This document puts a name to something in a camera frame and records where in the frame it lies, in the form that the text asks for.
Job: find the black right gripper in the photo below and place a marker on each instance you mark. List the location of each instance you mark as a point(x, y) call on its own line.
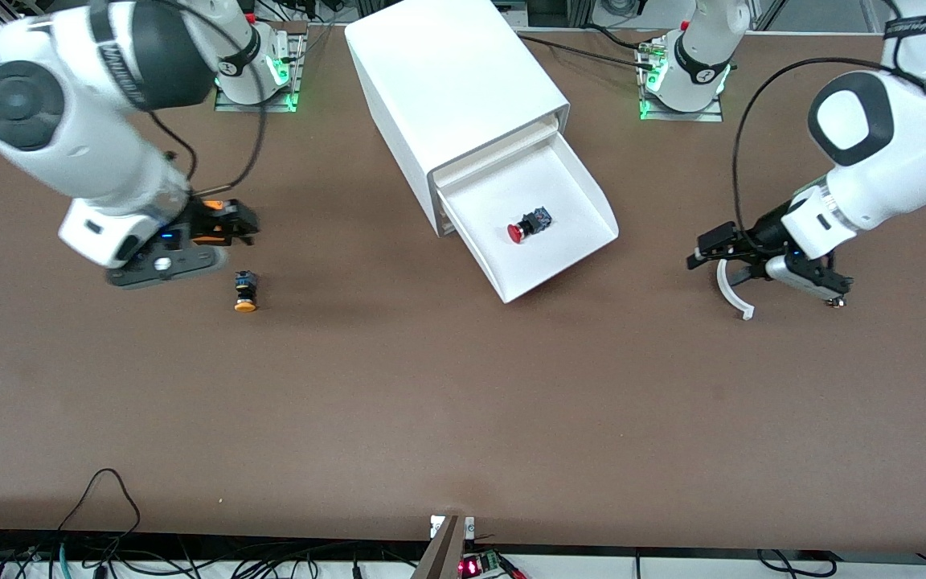
point(199, 223)

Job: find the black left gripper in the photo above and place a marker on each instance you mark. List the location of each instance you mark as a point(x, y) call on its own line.
point(762, 232)

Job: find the red push button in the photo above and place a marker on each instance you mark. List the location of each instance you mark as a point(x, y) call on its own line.
point(529, 225)

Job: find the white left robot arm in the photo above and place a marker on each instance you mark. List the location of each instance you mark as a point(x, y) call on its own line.
point(897, 161)

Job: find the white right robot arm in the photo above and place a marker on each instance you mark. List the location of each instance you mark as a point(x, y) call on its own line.
point(69, 121)

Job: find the yellow push button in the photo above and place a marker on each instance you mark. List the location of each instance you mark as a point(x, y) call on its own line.
point(245, 291)

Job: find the orange box with hole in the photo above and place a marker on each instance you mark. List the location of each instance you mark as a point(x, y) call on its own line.
point(210, 239)

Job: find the circuit board with red light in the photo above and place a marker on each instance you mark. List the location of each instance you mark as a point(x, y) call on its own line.
point(483, 564)

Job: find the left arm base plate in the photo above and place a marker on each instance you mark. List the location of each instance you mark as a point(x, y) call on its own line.
point(684, 116)

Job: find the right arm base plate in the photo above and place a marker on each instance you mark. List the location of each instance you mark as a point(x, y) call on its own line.
point(296, 80)

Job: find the grey camera mount bar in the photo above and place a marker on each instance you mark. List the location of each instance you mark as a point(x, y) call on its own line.
point(443, 555)

